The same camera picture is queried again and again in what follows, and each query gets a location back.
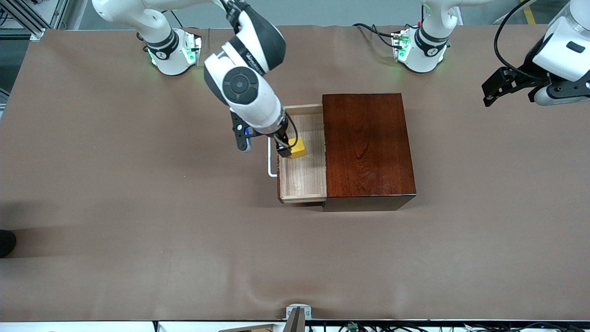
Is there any yellow wooden block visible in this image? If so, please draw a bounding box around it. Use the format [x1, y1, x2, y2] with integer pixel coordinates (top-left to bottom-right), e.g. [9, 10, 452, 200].
[288, 137, 307, 159]

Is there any light wooden drawer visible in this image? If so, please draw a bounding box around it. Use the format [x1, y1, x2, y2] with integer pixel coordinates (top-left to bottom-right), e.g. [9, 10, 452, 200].
[267, 104, 328, 207]

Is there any dark red wooden cabinet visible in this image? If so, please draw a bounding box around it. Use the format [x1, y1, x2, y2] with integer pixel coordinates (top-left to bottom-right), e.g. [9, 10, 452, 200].
[321, 92, 418, 213]

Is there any brown table mat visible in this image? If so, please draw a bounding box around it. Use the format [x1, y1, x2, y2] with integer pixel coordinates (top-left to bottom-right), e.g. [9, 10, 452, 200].
[0, 24, 590, 322]

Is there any light wooden board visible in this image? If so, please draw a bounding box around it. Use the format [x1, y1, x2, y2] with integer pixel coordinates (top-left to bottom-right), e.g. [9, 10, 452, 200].
[218, 324, 276, 332]

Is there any black round shoe tip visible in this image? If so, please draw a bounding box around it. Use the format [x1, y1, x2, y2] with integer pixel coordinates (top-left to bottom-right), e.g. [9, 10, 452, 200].
[0, 229, 18, 259]

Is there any black left base cable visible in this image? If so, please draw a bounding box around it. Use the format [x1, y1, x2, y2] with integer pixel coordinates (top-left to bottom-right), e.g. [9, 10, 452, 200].
[352, 22, 400, 49]

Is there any black base cable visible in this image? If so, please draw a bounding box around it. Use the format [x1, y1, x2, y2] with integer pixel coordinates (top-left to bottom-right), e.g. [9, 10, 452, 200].
[352, 22, 400, 49]
[170, 8, 193, 29]

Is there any black right base cable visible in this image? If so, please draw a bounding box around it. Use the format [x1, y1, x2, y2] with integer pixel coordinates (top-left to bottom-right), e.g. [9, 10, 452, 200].
[170, 8, 193, 29]

